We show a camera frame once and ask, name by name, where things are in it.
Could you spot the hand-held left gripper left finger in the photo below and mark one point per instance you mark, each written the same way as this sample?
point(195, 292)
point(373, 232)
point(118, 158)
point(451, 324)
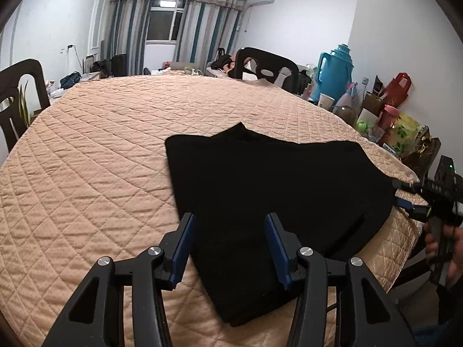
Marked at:
point(182, 245)

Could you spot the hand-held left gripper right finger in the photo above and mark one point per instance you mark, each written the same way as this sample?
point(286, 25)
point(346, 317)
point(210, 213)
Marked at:
point(275, 245)

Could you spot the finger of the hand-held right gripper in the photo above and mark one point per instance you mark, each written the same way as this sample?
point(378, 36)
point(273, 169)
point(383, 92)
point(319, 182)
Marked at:
point(408, 186)
point(414, 211)

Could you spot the black pants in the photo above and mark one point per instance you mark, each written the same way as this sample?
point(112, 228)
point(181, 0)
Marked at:
point(271, 173)

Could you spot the person's right hand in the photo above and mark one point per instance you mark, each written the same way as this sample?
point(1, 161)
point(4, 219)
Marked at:
point(456, 245)

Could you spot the brown patterned bag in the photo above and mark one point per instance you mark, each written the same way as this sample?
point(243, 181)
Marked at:
point(425, 151)

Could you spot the green floral bag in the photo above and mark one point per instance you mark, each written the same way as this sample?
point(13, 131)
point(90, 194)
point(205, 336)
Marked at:
point(403, 133)

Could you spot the pink tumbler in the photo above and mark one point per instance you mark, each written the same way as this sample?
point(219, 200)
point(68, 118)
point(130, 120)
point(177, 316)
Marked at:
point(389, 117)

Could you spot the red gift bag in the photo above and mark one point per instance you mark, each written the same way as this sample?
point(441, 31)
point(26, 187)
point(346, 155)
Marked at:
point(398, 92)

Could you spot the round glass pot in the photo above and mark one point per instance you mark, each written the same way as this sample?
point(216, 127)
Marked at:
point(343, 115)

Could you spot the pale pink bottle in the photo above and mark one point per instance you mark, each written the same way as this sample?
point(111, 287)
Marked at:
point(349, 95)

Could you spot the white paper cup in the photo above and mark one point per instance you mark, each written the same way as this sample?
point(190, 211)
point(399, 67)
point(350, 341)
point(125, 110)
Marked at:
point(325, 102)

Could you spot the peach quilted table cover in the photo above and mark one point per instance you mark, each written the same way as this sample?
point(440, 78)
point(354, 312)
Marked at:
point(90, 151)

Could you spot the blue thermos jug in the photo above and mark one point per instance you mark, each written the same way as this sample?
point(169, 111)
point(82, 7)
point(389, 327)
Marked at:
point(336, 72)

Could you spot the black backpack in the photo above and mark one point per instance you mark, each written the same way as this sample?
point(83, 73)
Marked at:
point(303, 81)

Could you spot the black upright case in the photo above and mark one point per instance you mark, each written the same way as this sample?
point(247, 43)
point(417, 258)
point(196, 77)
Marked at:
point(119, 65)

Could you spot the black chair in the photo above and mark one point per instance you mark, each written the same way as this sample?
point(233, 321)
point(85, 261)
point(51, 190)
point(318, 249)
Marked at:
point(36, 79)
point(260, 52)

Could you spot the dark blue bag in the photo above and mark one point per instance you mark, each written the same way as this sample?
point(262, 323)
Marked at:
point(70, 79)

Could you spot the green potted plant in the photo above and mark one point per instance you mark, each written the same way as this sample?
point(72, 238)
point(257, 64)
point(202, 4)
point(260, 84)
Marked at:
point(24, 108)

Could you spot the striped curtain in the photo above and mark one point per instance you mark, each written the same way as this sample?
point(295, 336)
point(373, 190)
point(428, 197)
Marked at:
point(206, 25)
point(126, 25)

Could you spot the window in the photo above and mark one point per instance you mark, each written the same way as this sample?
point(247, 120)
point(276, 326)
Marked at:
point(162, 21)

